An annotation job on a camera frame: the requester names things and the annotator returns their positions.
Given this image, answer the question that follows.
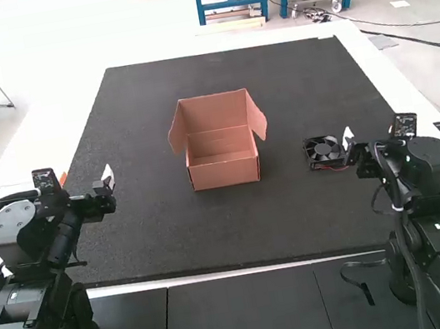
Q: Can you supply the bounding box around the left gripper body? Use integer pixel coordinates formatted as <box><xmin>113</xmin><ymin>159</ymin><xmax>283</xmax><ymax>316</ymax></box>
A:
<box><xmin>62</xmin><ymin>185</ymin><xmax>120</xmax><ymax>229</ymax></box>

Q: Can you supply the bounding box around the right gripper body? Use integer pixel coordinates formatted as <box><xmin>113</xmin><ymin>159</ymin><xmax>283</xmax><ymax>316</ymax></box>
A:
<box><xmin>346</xmin><ymin>136</ymin><xmax>412</xmax><ymax>185</ymax></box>

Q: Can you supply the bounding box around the grey floor plate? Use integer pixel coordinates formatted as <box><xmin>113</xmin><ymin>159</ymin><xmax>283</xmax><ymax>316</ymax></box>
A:
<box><xmin>367</xmin><ymin>30</ymin><xmax>401</xmax><ymax>53</ymax></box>

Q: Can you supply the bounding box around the cardboard box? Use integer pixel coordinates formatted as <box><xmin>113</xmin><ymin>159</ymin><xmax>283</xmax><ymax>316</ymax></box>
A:
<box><xmin>162</xmin><ymin>84</ymin><xmax>278</xmax><ymax>196</ymax></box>

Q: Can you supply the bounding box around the black square fan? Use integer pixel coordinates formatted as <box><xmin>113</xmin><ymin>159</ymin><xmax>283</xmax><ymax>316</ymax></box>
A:
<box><xmin>302</xmin><ymin>131</ymin><xmax>351</xmax><ymax>177</ymax></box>

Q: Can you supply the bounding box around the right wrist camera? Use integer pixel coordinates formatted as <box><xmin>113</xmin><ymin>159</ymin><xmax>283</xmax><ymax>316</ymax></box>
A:
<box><xmin>390</xmin><ymin>110</ymin><xmax>421</xmax><ymax>141</ymax></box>

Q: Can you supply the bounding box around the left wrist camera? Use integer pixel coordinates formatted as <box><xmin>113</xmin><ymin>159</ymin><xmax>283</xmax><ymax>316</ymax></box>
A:
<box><xmin>30</xmin><ymin>166</ymin><xmax>61</xmax><ymax>199</ymax></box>

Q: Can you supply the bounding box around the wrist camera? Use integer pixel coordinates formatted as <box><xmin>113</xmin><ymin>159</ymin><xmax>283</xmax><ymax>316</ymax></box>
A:
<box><xmin>30</xmin><ymin>166</ymin><xmax>61</xmax><ymax>199</ymax></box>
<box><xmin>390</xmin><ymin>110</ymin><xmax>421</xmax><ymax>141</ymax></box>

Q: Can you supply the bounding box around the thin black power cable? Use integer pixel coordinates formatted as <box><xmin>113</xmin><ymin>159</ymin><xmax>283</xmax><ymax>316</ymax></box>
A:
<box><xmin>301</xmin><ymin>0</ymin><xmax>440</xmax><ymax>76</ymax></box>

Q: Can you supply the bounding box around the black mat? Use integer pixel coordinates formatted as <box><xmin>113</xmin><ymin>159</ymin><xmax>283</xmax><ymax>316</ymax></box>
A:
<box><xmin>34</xmin><ymin>12</ymin><xmax>440</xmax><ymax>304</ymax></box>

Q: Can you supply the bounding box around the wooden plank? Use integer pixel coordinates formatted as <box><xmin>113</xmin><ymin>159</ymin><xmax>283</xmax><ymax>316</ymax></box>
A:
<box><xmin>193</xmin><ymin>17</ymin><xmax>268</xmax><ymax>40</ymax></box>

